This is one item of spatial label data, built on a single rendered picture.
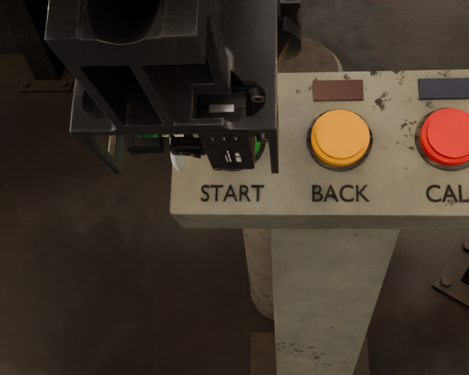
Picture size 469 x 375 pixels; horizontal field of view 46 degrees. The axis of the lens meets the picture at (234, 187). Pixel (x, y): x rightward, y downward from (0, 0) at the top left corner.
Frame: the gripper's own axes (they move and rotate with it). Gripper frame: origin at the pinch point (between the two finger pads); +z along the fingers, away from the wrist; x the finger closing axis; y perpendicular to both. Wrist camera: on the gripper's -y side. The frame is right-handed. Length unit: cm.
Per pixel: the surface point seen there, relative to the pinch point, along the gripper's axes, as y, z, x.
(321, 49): -14.8, 20.6, 7.4
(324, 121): -0.8, 5.5, 6.5
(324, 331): 13.1, 31.5, 7.9
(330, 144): 0.9, 5.5, 6.9
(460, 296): 6, 67, 33
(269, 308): 9, 62, 1
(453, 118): -0.9, 5.5, 15.2
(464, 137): 0.5, 5.5, 15.8
